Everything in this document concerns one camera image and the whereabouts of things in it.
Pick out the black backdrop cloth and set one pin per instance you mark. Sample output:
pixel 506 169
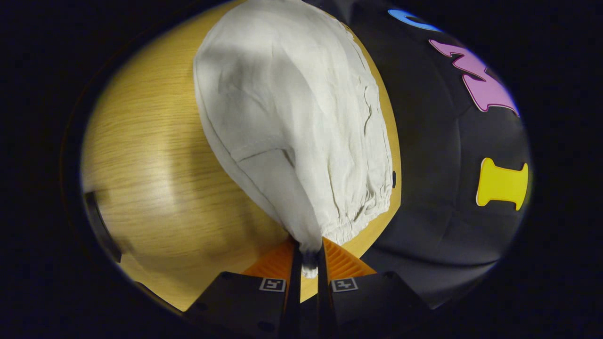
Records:
pixel 433 141

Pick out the white jeans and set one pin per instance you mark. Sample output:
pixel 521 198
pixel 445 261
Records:
pixel 292 117

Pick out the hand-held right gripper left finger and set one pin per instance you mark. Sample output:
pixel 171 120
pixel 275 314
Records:
pixel 293 301

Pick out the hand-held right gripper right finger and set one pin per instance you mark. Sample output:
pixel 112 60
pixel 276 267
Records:
pixel 324 301

